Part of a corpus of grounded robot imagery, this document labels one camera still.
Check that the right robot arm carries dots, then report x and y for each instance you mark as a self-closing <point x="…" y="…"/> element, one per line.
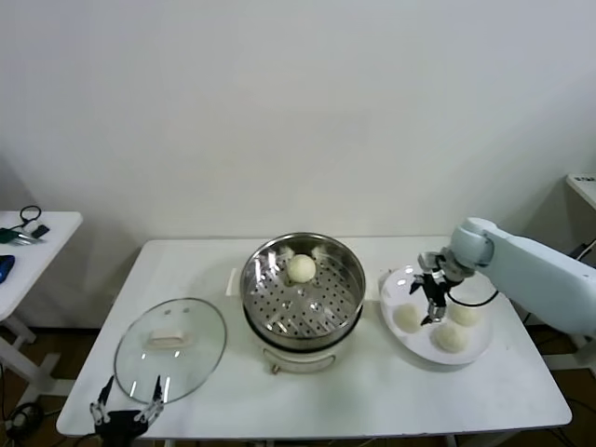
<point x="535" y="270"/>

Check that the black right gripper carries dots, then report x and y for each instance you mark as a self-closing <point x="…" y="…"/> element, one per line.
<point x="438" y="286"/>

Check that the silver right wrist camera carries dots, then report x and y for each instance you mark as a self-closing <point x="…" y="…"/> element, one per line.
<point x="428" y="260"/>

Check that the white steamed baozi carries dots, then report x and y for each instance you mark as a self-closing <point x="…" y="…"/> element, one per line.
<point x="465" y="316"/>
<point x="449" y="337"/>
<point x="406" y="318"/>
<point x="300" y="268"/>

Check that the small black device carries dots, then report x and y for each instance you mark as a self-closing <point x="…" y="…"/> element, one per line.
<point x="41" y="230"/>

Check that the silver metal tool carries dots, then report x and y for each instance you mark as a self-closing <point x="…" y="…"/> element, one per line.
<point x="30" y="239"/>

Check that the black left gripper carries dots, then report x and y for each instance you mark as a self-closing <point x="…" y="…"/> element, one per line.
<point x="118" y="426"/>

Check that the perforated steel steamer basket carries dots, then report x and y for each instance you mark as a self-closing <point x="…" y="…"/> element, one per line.
<point x="321" y="298"/>

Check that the green tool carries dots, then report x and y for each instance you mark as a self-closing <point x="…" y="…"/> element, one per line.
<point x="7" y="236"/>

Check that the white steamer pot with tiers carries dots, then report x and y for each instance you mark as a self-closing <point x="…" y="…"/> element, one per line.
<point x="298" y="358"/>

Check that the blue plastic object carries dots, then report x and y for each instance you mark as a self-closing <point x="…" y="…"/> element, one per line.
<point x="5" y="267"/>

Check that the white oval plate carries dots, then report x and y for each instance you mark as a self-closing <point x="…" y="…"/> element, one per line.
<point x="419" y="344"/>

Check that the white side table with label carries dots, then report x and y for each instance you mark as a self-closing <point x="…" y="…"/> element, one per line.
<point x="582" y="186"/>

